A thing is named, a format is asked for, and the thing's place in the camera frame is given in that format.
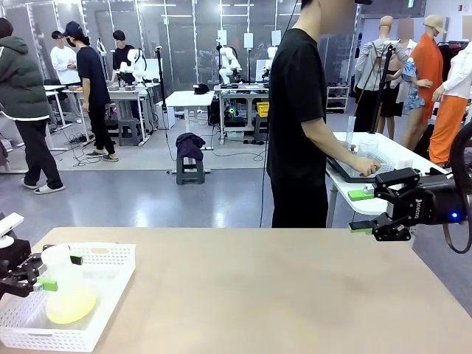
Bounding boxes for person with cap and mask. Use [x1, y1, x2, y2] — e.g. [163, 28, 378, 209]
[62, 21, 119, 163]

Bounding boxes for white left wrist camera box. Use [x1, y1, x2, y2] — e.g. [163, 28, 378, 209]
[0, 212, 25, 237]

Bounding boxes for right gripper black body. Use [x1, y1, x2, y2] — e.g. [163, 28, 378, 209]
[390, 176, 468, 226]

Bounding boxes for person's right hand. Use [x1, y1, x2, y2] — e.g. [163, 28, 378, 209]
[355, 156, 383, 177]

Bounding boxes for grey background workbench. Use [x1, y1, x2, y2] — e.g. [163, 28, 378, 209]
[213, 83, 272, 145]

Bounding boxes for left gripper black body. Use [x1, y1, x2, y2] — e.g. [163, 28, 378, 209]
[0, 239, 33, 276]

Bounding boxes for person's right forearm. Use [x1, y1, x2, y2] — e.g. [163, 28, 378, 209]
[302, 117, 364, 173]

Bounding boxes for black plastic tray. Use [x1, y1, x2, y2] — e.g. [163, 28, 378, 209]
[326, 156, 381, 184]

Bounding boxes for person in black t-shirt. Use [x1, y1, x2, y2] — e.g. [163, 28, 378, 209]
[265, 0, 333, 229]

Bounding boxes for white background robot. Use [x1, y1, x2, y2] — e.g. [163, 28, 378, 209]
[263, 46, 280, 86]
[117, 47, 148, 88]
[217, 46, 243, 88]

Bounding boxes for white perforated plastic basket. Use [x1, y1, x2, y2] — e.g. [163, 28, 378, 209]
[344, 147, 396, 174]
[0, 242, 136, 353]

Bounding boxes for mannequin in orange coat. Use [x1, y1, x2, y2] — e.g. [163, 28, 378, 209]
[409, 14, 449, 150]

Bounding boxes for black pole stand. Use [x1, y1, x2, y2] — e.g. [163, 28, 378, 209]
[154, 46, 167, 130]

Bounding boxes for person in white shirt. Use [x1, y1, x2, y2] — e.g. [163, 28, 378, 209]
[49, 30, 84, 125]

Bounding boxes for mannequin in blue floral dress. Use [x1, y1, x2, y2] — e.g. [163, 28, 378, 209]
[396, 17, 432, 148]

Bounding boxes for shoe rack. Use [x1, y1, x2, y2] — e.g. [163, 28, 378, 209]
[326, 83, 351, 114]

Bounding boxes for grey step stool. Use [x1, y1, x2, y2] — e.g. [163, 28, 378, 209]
[252, 114, 269, 143]
[117, 117, 143, 148]
[176, 156, 207, 186]

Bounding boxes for background person in black shirt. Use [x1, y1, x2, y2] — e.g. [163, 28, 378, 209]
[111, 29, 137, 84]

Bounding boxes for dark purple garment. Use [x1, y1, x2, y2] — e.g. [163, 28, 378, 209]
[176, 132, 207, 162]

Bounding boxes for white background table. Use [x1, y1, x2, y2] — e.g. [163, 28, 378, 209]
[43, 83, 80, 128]
[106, 83, 162, 145]
[164, 90, 215, 151]

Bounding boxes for mannequin white blouse orange trousers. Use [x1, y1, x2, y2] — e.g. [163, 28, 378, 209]
[428, 44, 472, 167]

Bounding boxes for white side table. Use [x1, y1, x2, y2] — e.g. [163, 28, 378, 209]
[326, 131, 451, 228]

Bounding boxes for translucent conical flask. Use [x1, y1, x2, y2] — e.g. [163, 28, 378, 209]
[40, 243, 97, 325]

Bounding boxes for mannequin in grey shirt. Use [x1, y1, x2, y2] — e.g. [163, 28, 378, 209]
[354, 15, 406, 141]

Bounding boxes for person in green jacket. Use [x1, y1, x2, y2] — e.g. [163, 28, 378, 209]
[0, 17, 66, 195]

